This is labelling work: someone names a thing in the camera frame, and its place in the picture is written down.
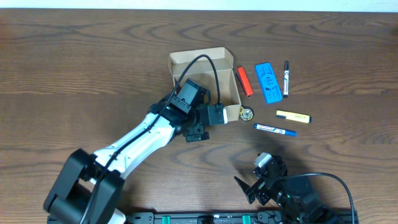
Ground cardboard box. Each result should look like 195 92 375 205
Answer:
169 47 241 122

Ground correction tape dispenser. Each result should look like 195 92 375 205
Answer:
239 106 254 122

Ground yellow highlighter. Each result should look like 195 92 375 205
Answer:
276 110 312 123

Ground blue plastic case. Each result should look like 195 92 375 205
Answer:
254 62 282 104

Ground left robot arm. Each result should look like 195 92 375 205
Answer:
43 80 228 223

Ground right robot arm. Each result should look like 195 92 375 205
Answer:
234 152 343 223

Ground blue whiteboard marker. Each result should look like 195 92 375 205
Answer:
254 123 297 137

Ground black whiteboard marker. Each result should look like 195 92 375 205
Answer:
283 61 290 98

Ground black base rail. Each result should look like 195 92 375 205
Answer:
124 210 360 224

